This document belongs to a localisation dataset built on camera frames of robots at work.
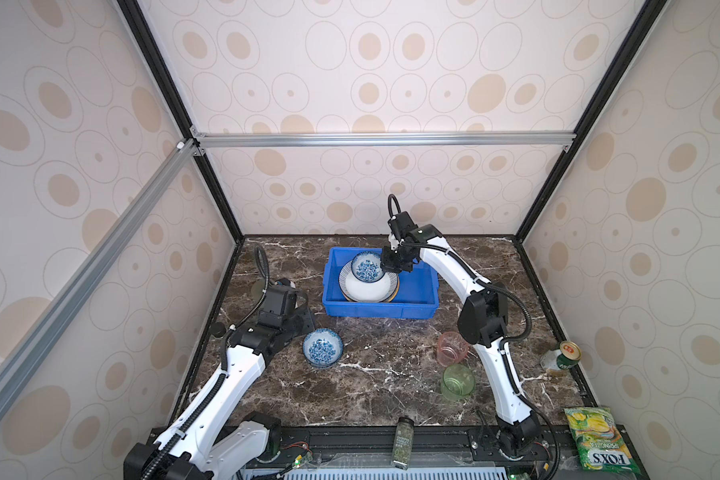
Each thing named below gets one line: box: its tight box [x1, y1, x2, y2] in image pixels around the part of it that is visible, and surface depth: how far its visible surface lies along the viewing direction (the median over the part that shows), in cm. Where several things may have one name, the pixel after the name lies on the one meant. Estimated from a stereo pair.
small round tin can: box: [556, 341, 582, 370], surface depth 81 cm
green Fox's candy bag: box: [564, 407, 643, 477], surface depth 74 cm
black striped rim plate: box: [338, 262, 400, 304], surface depth 100 cm
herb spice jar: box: [393, 417, 415, 470], surface depth 72 cm
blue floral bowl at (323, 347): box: [302, 328, 345, 368], surface depth 89 cm
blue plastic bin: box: [322, 248, 440, 319], surface depth 99 cm
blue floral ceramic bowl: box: [350, 251, 385, 283], surface depth 101 cm
